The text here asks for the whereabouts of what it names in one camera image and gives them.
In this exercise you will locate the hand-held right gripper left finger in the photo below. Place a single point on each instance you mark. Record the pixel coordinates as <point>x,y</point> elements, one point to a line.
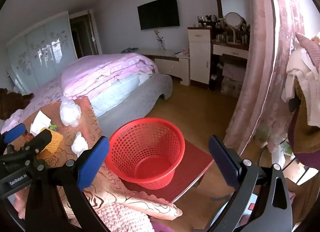
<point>93,163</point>

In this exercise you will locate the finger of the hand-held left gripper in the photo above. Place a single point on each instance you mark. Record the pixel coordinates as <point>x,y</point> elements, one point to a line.
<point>40,140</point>
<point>15,133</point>

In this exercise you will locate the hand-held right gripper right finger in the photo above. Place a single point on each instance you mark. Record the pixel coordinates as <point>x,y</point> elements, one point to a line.
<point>223,164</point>

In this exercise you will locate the yellow foam fruit net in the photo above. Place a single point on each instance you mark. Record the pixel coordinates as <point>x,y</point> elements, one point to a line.
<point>56,143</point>

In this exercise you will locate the green wrapper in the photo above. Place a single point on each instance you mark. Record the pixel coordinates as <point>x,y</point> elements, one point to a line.
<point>53,127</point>

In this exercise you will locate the white paper sheet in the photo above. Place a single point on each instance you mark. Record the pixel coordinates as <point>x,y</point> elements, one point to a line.
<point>40,121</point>

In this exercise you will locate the white tissue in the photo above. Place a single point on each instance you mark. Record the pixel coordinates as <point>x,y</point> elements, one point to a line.
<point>79,144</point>

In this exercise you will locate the white plastic bag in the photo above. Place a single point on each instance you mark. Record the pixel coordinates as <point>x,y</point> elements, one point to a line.
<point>70,113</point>

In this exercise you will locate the red plastic basket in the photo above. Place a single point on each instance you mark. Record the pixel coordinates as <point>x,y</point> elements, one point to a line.
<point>150,172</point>

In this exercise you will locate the red stool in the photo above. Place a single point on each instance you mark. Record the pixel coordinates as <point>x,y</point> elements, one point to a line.
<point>195,164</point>

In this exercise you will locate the brown plush toy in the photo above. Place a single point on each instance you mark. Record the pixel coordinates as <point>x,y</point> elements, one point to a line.
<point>12,103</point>

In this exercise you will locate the orange rose-patterned blanket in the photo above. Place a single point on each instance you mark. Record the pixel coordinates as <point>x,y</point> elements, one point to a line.
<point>82,121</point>

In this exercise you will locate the pink floral bedsheet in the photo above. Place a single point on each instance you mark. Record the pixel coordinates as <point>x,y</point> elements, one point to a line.
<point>45,94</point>

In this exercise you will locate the light blue folded quilt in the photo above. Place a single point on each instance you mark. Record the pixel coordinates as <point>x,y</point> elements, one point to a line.
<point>115,94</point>

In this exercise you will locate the patterned storage box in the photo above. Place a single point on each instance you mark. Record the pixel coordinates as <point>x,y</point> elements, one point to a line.
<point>231,86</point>

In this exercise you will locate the grey upholstered bed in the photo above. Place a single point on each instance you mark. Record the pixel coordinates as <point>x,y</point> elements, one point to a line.
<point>140,99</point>

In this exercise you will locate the white floral glass wardrobe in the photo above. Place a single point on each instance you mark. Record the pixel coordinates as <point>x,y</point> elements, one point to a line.
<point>37,51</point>

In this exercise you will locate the mustard brown garment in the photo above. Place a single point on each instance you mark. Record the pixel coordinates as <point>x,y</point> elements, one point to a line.
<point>305,131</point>

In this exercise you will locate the pink cushioned stool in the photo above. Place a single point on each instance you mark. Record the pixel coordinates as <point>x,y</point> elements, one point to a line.
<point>233,71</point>

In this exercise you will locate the pink folded duvet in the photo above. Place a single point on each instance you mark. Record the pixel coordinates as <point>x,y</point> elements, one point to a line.
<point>105,69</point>

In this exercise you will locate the pink floral curtain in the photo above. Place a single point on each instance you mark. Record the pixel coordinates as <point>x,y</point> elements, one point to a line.
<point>262,71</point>

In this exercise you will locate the low cream television cabinet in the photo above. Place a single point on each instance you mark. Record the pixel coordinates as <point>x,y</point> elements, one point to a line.
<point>172,68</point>

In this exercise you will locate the tall cream cabinet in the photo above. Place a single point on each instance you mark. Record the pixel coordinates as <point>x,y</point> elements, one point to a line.
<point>200,56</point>

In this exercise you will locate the dark wood vanity desk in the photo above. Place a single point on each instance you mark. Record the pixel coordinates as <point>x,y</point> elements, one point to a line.
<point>230,50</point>

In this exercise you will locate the dark wooden door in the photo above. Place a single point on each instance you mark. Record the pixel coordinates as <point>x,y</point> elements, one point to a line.
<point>82,34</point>

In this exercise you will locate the dark folded cloth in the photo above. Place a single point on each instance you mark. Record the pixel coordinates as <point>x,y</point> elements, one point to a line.
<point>128,50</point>

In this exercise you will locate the white hanging garment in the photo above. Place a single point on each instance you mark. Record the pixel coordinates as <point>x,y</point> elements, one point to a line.
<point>297,71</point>

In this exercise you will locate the small pink packets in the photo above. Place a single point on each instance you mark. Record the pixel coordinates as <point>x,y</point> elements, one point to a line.
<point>184,51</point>

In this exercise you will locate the pink flower in vase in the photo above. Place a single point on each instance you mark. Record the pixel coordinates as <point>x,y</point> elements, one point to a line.
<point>160,39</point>

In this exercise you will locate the row of cosmetic bottles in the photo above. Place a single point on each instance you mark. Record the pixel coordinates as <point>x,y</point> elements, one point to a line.
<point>215,20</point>

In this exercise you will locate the round white standing mirror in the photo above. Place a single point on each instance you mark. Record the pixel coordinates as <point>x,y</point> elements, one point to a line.
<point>233,19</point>

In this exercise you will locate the pink knitted cloth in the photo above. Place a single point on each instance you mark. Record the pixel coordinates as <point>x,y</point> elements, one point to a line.
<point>310,46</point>

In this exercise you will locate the black wall television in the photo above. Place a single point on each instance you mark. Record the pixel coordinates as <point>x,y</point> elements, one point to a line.
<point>158,13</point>

